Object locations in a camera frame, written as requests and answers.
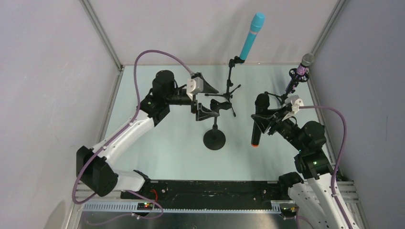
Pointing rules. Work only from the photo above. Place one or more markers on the electronics board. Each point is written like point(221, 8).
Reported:
point(288, 212)
point(145, 206)

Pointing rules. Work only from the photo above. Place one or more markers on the grey slotted cable duct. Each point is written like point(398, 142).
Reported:
point(135, 207)

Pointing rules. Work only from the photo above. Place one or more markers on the purple glitter microphone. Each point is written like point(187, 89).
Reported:
point(307, 60)

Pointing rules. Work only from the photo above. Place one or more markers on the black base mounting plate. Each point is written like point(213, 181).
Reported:
point(201, 194)

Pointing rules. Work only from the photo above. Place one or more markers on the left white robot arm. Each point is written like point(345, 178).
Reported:
point(94, 165)

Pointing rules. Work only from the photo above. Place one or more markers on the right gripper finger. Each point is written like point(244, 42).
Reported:
point(280, 111)
point(262, 123)

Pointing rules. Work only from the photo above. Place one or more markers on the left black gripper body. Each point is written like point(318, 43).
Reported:
point(195, 102)

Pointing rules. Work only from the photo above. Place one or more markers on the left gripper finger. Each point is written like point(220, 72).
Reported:
point(206, 87)
point(203, 113)

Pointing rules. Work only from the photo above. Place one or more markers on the round base microphone stand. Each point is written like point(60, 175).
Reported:
point(215, 139)

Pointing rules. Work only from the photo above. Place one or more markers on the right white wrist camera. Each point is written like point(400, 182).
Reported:
point(293, 105)

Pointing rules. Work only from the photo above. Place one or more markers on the left electronics board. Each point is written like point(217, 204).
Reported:
point(145, 206)

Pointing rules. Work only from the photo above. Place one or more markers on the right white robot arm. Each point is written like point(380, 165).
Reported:
point(314, 186)

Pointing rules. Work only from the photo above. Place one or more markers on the tripod shock mount stand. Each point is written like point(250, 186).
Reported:
point(297, 75)

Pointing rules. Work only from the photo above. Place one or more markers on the black microphone orange end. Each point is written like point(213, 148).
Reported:
point(262, 104)

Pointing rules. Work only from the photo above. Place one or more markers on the small tripod clip stand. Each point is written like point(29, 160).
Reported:
point(228, 95)

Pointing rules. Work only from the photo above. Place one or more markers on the blue microphone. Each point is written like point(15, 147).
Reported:
point(255, 27)

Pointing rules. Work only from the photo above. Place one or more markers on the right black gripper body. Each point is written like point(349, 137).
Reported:
point(273, 120)

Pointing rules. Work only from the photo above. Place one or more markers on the right electronics board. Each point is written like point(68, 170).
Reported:
point(288, 212)

